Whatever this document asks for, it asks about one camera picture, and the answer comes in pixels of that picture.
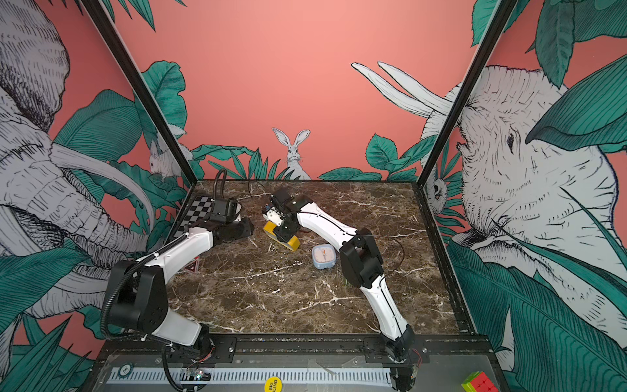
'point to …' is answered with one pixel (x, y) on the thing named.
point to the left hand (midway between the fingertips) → (253, 223)
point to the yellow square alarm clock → (293, 242)
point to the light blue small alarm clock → (324, 256)
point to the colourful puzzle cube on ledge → (478, 382)
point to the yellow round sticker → (273, 384)
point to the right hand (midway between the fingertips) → (281, 230)
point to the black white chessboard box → (200, 208)
